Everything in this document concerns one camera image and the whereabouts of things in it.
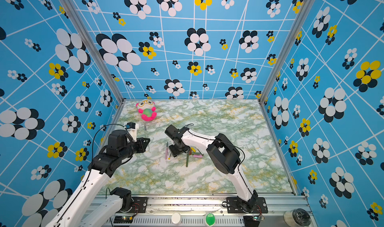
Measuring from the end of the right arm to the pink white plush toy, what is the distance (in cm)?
33

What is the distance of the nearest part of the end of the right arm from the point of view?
0.69 m

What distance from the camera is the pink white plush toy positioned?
1062 mm
